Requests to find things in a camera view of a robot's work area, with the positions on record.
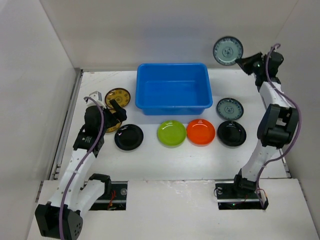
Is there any black plate right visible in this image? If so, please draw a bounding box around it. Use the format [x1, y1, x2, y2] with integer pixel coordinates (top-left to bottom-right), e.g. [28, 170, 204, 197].
[217, 121, 247, 147]

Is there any orange plate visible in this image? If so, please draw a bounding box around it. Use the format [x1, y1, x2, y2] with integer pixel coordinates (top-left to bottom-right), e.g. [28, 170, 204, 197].
[186, 118, 216, 146]

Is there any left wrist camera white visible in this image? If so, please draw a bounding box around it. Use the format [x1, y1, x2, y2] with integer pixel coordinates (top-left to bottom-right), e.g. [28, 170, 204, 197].
[88, 91, 104, 105]

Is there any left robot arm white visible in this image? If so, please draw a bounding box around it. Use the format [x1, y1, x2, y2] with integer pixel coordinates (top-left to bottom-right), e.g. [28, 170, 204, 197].
[35, 96, 127, 240]

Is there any black plate left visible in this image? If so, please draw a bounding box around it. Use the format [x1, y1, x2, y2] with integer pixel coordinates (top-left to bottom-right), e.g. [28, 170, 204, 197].
[114, 124, 144, 151]

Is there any green plate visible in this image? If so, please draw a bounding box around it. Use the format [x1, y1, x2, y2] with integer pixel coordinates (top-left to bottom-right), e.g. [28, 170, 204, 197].
[157, 120, 187, 148]

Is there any metal side rail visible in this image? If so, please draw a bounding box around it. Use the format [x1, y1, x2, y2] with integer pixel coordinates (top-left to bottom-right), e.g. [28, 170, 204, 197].
[46, 68, 83, 180]

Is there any yellow patterned plate near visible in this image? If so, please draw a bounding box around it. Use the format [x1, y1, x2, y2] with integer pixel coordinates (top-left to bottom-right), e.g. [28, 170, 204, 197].
[105, 122, 122, 133]

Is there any yellow patterned plate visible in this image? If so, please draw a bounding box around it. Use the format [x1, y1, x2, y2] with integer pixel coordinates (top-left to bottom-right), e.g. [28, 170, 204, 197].
[105, 122, 122, 133]
[104, 87, 131, 109]

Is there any yellow patterned plate far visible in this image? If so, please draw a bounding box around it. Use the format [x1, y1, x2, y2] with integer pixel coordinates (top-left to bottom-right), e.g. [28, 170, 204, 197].
[104, 87, 131, 109]

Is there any blue plastic bin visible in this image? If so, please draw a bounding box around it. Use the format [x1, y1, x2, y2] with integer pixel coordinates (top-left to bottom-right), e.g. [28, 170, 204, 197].
[135, 63, 213, 116]

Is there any blue floral plate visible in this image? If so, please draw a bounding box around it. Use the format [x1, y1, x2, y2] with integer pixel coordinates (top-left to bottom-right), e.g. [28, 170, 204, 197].
[216, 97, 244, 121]
[212, 36, 244, 66]

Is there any black plate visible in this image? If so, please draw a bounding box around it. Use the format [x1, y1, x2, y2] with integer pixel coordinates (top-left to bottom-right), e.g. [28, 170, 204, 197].
[114, 124, 144, 151]
[217, 121, 247, 147]

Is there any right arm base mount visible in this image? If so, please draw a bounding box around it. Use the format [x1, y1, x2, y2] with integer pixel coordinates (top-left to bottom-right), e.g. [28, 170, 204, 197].
[213, 180, 269, 210]

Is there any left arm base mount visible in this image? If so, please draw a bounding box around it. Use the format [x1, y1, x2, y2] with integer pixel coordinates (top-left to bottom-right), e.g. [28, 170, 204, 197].
[89, 181, 128, 211]

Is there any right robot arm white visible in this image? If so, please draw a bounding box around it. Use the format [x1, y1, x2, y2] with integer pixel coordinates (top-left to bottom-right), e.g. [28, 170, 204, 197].
[231, 52, 299, 198]

